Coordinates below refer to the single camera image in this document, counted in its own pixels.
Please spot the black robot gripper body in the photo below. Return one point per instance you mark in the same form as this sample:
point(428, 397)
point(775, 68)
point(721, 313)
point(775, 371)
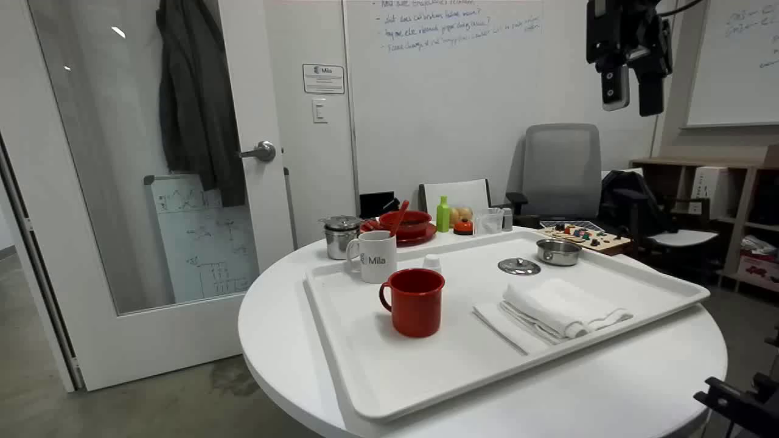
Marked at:
point(627, 33)

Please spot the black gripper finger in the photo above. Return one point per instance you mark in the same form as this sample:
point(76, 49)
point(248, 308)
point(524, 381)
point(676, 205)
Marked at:
point(651, 78)
point(614, 89)

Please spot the silver pot lid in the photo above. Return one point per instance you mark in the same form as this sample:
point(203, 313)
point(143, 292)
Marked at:
point(520, 265)

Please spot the silver pot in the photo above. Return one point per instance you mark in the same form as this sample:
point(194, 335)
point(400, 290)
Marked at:
point(559, 251)

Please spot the grey office chair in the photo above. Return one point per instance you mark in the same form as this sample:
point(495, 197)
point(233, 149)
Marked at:
point(559, 173)

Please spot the black bag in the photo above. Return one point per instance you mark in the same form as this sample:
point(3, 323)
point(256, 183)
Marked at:
point(630, 205)

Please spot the wooden busy board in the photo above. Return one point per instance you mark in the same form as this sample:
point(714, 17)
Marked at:
point(589, 236)

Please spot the wooden shelf unit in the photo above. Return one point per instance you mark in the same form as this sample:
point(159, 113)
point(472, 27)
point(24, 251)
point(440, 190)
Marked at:
point(743, 205)

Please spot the clear glass cup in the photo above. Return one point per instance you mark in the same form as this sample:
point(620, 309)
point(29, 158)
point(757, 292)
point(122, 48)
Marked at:
point(494, 219)

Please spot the white chair back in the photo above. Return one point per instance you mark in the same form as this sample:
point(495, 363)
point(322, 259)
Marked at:
point(466, 194)

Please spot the green bottle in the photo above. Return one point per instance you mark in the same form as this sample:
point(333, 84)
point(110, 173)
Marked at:
point(444, 214)

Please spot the folded white cloth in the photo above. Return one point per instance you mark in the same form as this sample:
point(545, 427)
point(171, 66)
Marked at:
point(547, 315)

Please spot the red bowl and plate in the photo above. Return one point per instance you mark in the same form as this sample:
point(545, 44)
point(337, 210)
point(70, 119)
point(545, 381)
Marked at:
point(413, 227)

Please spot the white plastic tray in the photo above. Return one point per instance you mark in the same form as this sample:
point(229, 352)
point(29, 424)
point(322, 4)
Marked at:
point(388, 375)

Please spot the red enamel mug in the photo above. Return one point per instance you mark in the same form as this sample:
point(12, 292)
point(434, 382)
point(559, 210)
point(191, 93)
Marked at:
point(414, 297)

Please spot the white round table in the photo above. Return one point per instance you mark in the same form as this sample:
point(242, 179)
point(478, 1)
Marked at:
point(322, 347)

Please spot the steel canister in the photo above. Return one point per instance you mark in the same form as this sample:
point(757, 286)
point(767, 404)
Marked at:
point(340, 231)

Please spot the dark hanging jacket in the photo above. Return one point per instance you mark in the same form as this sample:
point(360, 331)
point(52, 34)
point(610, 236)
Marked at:
point(197, 109)

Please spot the leaning whiteboard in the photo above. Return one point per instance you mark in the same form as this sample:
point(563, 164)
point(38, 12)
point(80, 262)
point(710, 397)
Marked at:
point(208, 246)

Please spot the white door with handle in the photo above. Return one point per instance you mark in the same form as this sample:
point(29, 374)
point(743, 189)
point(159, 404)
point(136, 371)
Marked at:
point(80, 118)

